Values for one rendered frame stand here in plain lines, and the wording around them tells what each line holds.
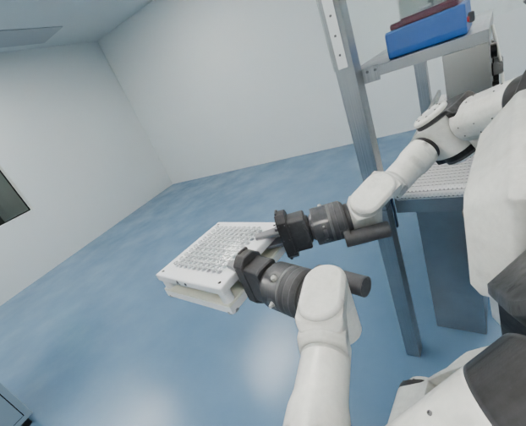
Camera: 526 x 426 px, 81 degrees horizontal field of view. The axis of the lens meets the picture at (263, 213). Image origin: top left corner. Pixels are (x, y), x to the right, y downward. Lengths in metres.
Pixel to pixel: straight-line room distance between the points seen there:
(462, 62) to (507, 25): 3.53
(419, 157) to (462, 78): 0.35
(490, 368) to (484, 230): 0.15
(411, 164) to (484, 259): 0.43
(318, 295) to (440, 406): 0.25
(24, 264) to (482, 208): 5.33
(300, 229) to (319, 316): 0.30
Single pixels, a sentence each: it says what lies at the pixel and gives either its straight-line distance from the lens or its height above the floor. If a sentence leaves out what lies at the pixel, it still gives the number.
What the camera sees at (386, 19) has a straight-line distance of 1.00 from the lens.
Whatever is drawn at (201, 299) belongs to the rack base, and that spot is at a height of 0.99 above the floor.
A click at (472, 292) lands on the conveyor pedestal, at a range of 1.64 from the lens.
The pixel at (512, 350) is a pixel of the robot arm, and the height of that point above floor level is 1.21.
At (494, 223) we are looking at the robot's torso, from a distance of 0.33.
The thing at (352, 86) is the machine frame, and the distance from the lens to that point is 1.05.
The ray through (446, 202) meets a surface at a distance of 1.25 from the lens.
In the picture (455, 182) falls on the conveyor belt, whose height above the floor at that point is 0.83.
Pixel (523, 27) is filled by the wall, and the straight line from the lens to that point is 4.60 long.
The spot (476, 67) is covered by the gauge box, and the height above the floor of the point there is 1.19.
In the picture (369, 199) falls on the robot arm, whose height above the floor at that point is 1.08.
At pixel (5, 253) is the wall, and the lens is 5.35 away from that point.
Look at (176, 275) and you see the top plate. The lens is 0.76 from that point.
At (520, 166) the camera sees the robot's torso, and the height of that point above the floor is 1.25.
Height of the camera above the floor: 1.38
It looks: 23 degrees down
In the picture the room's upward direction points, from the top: 23 degrees counter-clockwise
